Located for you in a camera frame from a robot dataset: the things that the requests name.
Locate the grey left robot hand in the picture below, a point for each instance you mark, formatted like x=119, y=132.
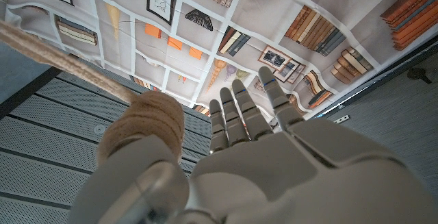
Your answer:
x=273, y=183

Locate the small white metal bracket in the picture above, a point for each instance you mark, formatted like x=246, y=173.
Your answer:
x=341, y=118

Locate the printed bookshelf backdrop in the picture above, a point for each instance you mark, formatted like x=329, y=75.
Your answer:
x=273, y=11

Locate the dark grey door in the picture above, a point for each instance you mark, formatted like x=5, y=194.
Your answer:
x=393, y=131

